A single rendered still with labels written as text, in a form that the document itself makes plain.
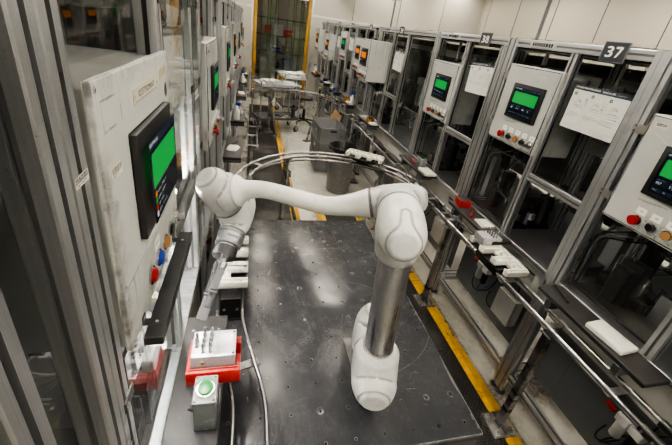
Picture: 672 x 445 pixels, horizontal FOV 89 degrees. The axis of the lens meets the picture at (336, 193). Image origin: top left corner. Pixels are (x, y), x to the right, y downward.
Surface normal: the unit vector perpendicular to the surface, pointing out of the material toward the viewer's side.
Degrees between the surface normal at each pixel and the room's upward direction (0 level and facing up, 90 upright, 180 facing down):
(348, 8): 90
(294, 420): 0
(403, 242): 84
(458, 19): 90
